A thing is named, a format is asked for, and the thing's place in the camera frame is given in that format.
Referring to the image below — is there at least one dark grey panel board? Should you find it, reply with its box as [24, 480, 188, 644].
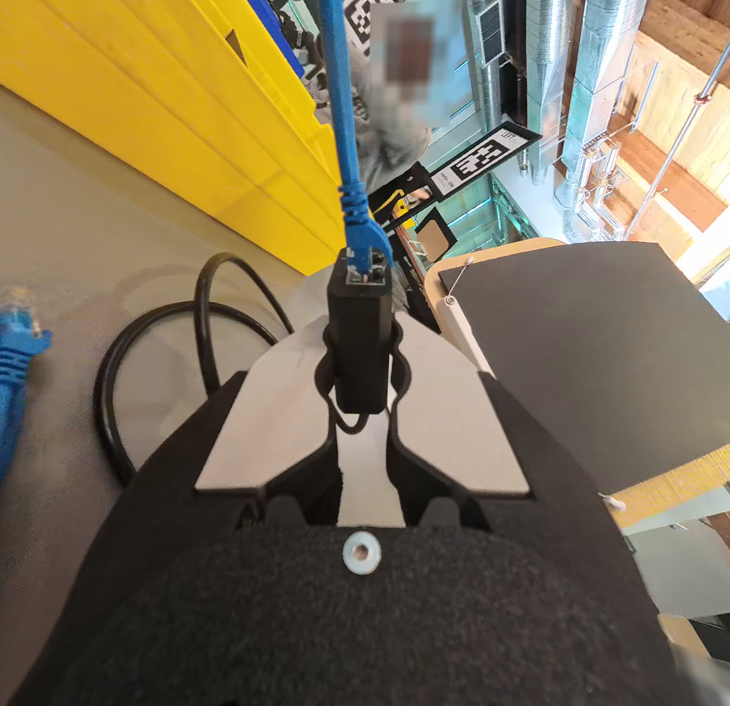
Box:
[424, 238, 730, 531]

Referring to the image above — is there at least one blue ethernet cable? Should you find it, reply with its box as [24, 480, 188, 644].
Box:
[0, 0, 394, 487]

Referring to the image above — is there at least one rectangular foil-wrapped duct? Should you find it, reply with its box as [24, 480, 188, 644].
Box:
[560, 0, 657, 173]

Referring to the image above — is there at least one black ethernet adapter with cable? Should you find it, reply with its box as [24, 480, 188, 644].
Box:
[93, 248, 395, 485]

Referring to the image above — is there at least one blue plastic bin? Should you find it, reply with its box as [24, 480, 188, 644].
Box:
[230, 0, 307, 80]

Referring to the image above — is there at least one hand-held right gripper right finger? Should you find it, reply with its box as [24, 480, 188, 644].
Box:
[387, 312, 531, 513]

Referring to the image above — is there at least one round silver ventilation duct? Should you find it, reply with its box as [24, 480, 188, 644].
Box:
[465, 0, 508, 119]

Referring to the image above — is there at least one yellow plastic bin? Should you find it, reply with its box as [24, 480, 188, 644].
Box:
[0, 0, 344, 277]

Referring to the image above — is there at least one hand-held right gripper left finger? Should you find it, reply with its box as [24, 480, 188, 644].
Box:
[195, 316, 342, 498]

